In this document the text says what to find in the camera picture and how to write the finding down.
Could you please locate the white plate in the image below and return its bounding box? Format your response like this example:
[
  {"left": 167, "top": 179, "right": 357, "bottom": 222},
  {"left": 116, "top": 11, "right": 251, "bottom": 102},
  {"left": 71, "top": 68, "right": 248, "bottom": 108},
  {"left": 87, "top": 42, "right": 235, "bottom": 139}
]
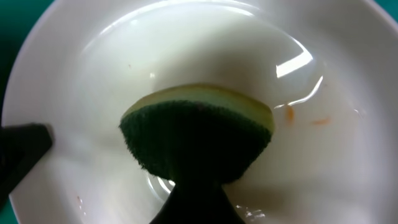
[{"left": 2, "top": 0, "right": 397, "bottom": 223}]

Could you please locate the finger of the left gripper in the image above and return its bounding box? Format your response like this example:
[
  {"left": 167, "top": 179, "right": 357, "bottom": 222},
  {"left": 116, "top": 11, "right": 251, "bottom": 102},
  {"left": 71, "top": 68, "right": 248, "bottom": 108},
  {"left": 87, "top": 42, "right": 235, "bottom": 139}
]
[{"left": 1, "top": 123, "right": 53, "bottom": 207}]

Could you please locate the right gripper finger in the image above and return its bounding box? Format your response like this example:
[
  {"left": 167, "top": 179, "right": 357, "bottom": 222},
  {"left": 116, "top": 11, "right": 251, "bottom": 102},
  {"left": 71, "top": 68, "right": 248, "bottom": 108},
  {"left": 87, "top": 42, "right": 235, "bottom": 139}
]
[{"left": 150, "top": 183, "right": 244, "bottom": 224}]

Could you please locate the green and yellow sponge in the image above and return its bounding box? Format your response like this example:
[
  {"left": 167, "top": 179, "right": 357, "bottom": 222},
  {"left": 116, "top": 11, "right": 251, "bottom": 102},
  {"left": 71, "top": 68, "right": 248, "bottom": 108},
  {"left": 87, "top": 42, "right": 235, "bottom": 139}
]
[{"left": 119, "top": 84, "right": 275, "bottom": 185}]

